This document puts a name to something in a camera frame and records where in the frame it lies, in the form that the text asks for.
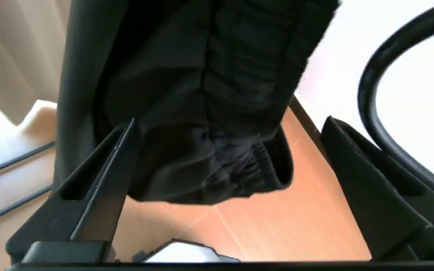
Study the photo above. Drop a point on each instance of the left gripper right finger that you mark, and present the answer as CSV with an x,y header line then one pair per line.
x,y
382,211

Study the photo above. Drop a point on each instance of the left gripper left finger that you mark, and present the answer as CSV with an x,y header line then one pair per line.
x,y
100,211

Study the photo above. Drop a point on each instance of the black shorts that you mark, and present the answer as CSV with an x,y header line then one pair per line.
x,y
202,94

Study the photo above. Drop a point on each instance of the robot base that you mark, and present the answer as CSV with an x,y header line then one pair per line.
x,y
187,253

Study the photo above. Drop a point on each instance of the black clothes rack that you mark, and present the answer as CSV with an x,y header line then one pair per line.
x,y
13,162

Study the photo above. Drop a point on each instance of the beige curtain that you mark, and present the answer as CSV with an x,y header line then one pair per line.
x,y
21,56

